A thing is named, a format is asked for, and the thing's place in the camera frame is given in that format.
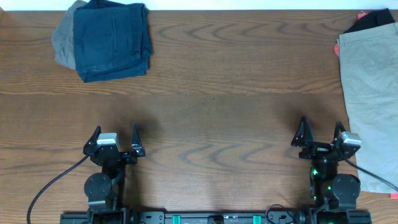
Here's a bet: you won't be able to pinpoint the navy blue shorts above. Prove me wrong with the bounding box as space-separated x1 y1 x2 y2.
73 1 152 83

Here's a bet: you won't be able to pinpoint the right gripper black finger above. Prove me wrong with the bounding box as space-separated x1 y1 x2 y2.
291 116 313 147
333 121 346 144

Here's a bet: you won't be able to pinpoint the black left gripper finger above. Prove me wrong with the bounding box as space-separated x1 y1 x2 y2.
85 126 101 146
131 123 146 157

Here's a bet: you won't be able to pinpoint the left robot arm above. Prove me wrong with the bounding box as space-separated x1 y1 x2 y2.
83 126 139 224

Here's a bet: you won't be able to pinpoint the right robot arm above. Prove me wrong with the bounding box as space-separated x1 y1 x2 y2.
139 117 362 224

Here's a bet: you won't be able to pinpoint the folded grey shorts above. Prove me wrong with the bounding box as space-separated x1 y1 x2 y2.
52 0 86 70

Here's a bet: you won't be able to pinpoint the beige khaki shorts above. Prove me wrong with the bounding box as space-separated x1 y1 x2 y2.
336 22 398 194

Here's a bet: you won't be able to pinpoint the black garment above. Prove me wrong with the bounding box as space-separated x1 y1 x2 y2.
344 9 395 34

